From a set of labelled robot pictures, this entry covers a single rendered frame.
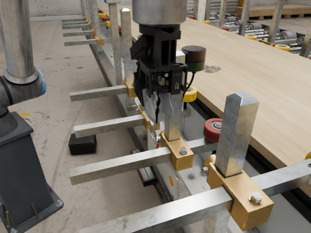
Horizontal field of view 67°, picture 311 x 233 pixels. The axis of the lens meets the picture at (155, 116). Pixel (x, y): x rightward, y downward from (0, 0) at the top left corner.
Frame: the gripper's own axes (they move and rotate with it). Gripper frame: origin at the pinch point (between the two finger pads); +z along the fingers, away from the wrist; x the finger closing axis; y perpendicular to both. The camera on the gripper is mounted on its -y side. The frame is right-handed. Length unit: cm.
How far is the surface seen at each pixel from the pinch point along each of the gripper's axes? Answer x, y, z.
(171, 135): 6.9, -6.7, 11.4
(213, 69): 42, -44, 9
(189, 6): 388, -770, 78
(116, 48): 6, -83, 8
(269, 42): 114, -89, 14
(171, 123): 6.9, -6.7, 7.4
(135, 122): 2.0, -27.8, 19.3
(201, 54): 13.3, -5.7, -11.0
